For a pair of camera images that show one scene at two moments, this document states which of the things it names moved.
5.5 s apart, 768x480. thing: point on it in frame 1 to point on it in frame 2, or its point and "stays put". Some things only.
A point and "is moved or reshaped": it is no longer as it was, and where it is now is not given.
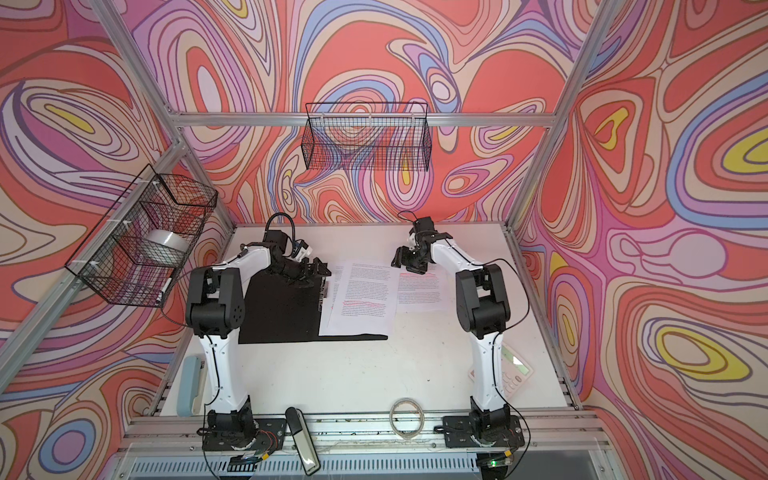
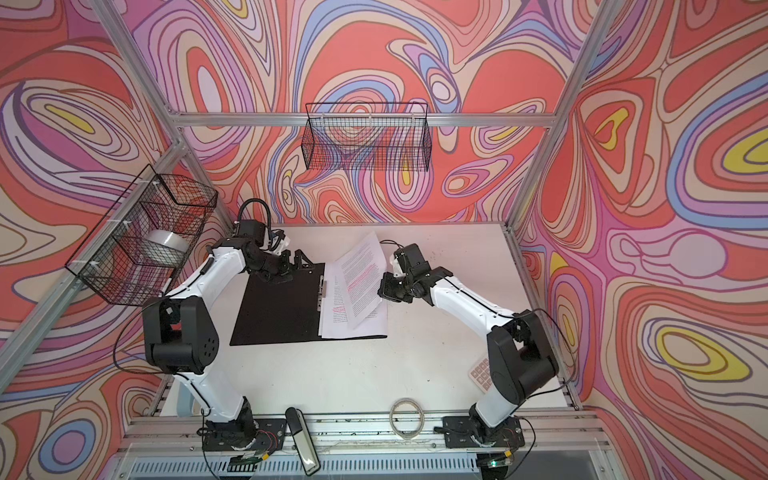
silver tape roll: [169, 238] stays put
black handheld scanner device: [304, 442] stays put
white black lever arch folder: [277, 309] stays put
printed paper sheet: [434, 291] is moved or reshaped
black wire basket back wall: [373, 136] stays put
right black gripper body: [412, 259] to [397, 289]
